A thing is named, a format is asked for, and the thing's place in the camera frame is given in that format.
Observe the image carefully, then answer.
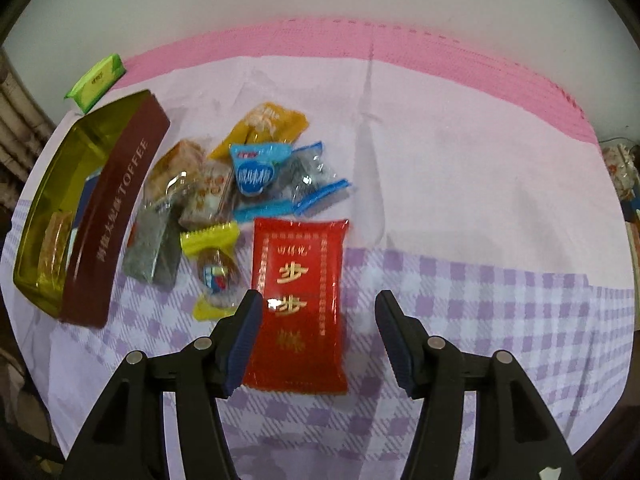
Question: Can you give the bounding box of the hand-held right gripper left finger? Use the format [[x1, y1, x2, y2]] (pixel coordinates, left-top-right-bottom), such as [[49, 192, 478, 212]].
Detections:
[[60, 289, 264, 480]]

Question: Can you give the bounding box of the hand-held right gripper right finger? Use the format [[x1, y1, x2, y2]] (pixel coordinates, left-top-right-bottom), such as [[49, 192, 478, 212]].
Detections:
[[375, 290, 583, 480]]

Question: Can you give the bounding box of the yellow-ended clear candy packet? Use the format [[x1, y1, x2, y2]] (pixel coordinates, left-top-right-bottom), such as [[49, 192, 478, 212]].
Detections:
[[180, 222, 246, 322]]

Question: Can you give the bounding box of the red cake packet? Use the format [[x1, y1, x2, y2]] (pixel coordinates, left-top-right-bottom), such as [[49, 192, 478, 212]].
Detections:
[[243, 217, 350, 395]]

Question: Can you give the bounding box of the grey sesame bar packet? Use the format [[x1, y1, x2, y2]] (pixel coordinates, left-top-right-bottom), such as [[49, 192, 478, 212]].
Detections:
[[122, 200, 183, 288]]

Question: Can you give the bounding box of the brown square snack packet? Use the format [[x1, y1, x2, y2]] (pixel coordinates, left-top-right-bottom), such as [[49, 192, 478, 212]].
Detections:
[[179, 160, 236, 231]]

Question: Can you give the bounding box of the blue plum candy packet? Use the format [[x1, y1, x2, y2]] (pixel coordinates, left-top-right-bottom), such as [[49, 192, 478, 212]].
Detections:
[[229, 141, 297, 224]]

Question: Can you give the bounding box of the clear blue-edged candy packet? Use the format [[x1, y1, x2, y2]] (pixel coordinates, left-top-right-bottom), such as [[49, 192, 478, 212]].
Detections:
[[290, 141, 356, 217]]

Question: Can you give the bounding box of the maroon and gold tin box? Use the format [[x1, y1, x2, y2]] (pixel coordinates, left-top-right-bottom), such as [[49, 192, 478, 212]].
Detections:
[[12, 90, 171, 330]]

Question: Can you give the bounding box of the clear peanut brittle packet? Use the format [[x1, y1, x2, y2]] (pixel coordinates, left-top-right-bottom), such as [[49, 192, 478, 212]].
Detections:
[[144, 139, 206, 211]]

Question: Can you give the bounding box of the yellow snack packet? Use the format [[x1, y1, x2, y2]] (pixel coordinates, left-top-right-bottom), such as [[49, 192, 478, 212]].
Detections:
[[209, 102, 308, 161]]

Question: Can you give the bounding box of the pink and purple checked bedsheet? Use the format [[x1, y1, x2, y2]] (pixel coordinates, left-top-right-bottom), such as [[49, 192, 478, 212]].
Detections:
[[0, 17, 636, 480]]

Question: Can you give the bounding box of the orange snack packet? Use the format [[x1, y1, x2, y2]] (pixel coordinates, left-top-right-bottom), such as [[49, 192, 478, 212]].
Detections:
[[40, 210, 76, 291]]

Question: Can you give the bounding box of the dark blue snack packet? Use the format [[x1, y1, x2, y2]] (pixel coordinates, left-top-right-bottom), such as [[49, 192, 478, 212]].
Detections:
[[75, 175, 103, 231]]

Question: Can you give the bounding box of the floral teapot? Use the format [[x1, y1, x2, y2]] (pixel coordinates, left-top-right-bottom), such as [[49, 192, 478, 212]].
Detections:
[[600, 142, 640, 201]]

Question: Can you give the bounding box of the green candy packet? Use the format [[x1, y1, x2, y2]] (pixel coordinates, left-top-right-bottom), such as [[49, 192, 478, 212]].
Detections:
[[64, 54, 126, 113]]

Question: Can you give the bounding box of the beige patterned curtain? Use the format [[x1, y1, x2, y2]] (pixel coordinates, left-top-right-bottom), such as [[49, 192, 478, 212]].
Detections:
[[0, 50, 57, 211]]

